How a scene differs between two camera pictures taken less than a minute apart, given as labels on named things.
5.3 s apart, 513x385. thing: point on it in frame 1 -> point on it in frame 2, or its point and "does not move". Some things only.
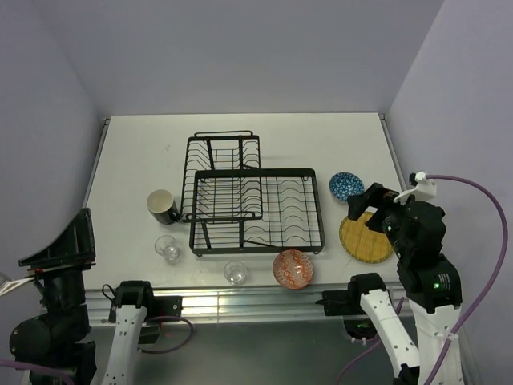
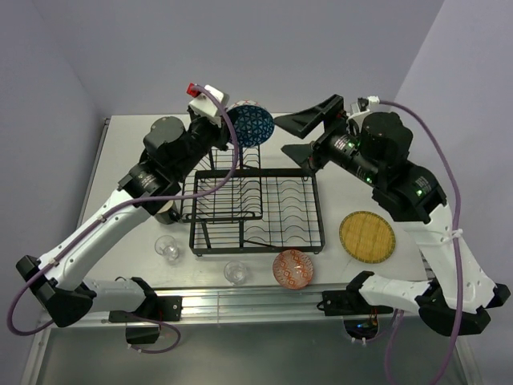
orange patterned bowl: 292,269 does not move
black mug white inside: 162,207 does not move
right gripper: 374,195 -> 303,120
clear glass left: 167,247 does not move
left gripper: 73,243 -> 221,133
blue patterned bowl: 343,184 -> 253,123
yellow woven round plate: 362,244 does not move
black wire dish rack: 233,204 does not move
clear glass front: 235,272 does not move
